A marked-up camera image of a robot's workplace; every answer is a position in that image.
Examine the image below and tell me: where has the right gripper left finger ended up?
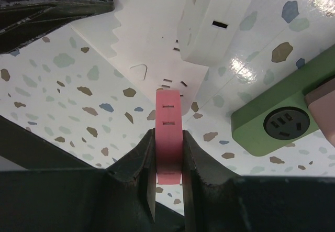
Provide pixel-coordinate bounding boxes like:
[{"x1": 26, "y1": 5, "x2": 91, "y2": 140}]
[{"x1": 1, "y1": 118, "x2": 155, "y2": 231}]

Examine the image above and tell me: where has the beige pink plug adapter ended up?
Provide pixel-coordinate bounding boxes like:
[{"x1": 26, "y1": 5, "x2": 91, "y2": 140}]
[{"x1": 304, "y1": 79, "x2": 335, "y2": 146}]

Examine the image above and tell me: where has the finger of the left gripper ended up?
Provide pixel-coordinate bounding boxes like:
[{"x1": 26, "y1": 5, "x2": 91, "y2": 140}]
[{"x1": 1, "y1": 0, "x2": 114, "y2": 54}]

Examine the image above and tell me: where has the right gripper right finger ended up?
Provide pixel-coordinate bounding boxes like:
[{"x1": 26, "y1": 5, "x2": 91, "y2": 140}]
[{"x1": 182, "y1": 131, "x2": 334, "y2": 231}]

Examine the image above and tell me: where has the white plug adapter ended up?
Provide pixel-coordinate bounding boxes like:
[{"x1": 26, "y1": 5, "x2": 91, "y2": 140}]
[{"x1": 177, "y1": 0, "x2": 252, "y2": 67}]

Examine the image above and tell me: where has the green power strip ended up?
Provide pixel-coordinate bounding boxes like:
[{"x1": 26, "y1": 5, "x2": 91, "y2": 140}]
[{"x1": 231, "y1": 47, "x2": 334, "y2": 157}]

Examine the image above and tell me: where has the white triangular power strip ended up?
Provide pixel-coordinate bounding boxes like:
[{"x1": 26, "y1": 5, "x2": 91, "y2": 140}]
[{"x1": 72, "y1": 0, "x2": 207, "y2": 115}]

